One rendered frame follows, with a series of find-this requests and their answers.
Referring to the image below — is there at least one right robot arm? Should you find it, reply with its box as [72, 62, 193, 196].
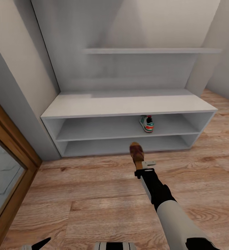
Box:
[134, 160, 219, 250]

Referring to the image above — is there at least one sandal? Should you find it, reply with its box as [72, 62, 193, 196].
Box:
[129, 142, 144, 170]

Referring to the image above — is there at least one gym shoe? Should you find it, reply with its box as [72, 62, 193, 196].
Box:
[139, 115, 154, 132]

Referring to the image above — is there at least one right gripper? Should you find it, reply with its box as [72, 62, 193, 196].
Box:
[134, 168, 154, 178]

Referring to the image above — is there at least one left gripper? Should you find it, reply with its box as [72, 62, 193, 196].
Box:
[32, 237, 51, 250]

